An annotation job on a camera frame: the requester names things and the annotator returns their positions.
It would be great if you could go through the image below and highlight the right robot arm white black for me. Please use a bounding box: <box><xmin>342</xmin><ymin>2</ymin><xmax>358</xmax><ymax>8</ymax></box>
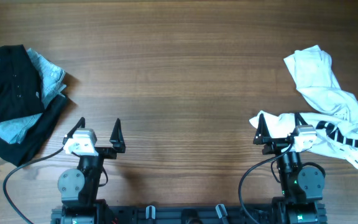
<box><xmin>253</xmin><ymin>113</ymin><xmax>328</xmax><ymax>224</ymax></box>

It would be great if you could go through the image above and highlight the black cable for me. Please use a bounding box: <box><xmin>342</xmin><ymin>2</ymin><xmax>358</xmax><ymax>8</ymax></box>
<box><xmin>2</xmin><ymin>146</ymin><xmax>67</xmax><ymax>224</ymax></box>
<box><xmin>238</xmin><ymin>136</ymin><xmax>294</xmax><ymax>224</ymax></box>

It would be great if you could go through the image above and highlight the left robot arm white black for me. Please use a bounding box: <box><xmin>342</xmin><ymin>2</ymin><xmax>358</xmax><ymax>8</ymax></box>
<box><xmin>50</xmin><ymin>117</ymin><xmax>126</xmax><ymax>224</ymax></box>

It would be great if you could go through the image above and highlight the left black cable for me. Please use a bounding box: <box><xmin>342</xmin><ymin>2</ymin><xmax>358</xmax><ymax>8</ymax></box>
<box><xmin>2</xmin><ymin>146</ymin><xmax>67</xmax><ymax>224</ymax></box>

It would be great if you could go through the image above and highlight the right black cable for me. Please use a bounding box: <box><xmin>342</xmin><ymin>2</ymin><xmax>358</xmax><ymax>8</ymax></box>
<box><xmin>238</xmin><ymin>136</ymin><xmax>294</xmax><ymax>224</ymax></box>

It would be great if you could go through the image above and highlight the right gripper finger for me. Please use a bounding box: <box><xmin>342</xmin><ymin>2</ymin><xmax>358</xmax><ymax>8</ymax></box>
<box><xmin>253</xmin><ymin>114</ymin><xmax>271</xmax><ymax>144</ymax></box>
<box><xmin>294</xmin><ymin>112</ymin><xmax>308</xmax><ymax>126</ymax></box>

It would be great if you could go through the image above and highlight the black folded polo shirt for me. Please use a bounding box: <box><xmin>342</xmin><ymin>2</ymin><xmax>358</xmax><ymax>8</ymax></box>
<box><xmin>0</xmin><ymin>45</ymin><xmax>44</xmax><ymax>123</ymax></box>

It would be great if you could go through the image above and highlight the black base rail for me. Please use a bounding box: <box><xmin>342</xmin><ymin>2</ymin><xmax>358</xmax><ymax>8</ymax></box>
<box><xmin>50</xmin><ymin>203</ymin><xmax>328</xmax><ymax>224</ymax></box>

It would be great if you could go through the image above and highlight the white polo shirt black print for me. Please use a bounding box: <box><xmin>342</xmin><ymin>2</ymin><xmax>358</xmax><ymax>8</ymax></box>
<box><xmin>249</xmin><ymin>44</ymin><xmax>358</xmax><ymax>182</ymax></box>

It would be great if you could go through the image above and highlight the light blue denim garment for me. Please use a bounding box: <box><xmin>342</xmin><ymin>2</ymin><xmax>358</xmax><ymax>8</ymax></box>
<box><xmin>0</xmin><ymin>49</ymin><xmax>66</xmax><ymax>144</ymax></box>

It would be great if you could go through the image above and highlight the black folded garment bottom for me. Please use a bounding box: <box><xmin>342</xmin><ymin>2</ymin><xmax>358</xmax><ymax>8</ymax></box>
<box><xmin>0</xmin><ymin>95</ymin><xmax>68</xmax><ymax>166</ymax></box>

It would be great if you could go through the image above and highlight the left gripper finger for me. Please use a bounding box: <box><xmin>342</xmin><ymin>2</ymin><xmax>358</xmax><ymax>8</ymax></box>
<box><xmin>109</xmin><ymin>118</ymin><xmax>126</xmax><ymax>148</ymax></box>
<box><xmin>64</xmin><ymin>117</ymin><xmax>85</xmax><ymax>139</ymax></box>

